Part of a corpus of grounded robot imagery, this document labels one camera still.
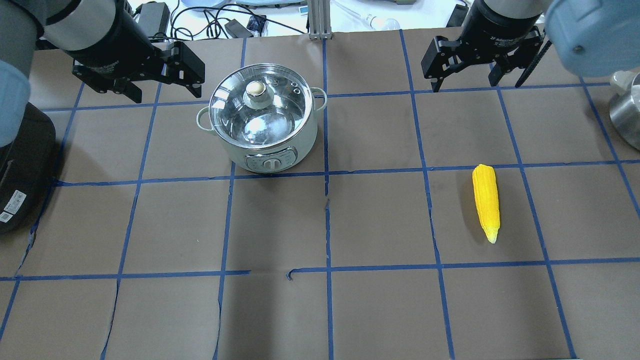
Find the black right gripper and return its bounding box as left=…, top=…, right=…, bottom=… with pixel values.
left=421, top=0, right=546, bottom=92

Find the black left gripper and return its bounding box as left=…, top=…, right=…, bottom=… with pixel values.
left=71, top=0, right=206, bottom=104

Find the glass pot lid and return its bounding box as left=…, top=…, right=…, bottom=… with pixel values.
left=208, top=63, right=316, bottom=150

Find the yellow corn cob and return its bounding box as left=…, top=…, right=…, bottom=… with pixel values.
left=471, top=164, right=501, bottom=244

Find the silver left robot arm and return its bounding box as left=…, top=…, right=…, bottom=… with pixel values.
left=0, top=0, right=206, bottom=146

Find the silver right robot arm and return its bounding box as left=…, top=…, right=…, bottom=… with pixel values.
left=421, top=0, right=640, bottom=92

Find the pale green electric pot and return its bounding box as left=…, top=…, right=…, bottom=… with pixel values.
left=195, top=63, right=329, bottom=174

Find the black power adapter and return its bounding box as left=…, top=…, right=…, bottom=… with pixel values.
left=136, top=2, right=170, bottom=37

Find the steel bowl at edge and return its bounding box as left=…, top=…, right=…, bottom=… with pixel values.
left=609, top=71, right=640, bottom=151

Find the black rice cooker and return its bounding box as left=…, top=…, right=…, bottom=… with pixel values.
left=0, top=102, right=57, bottom=234

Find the aluminium frame post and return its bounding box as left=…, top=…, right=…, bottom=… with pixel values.
left=306, top=0, right=333, bottom=41

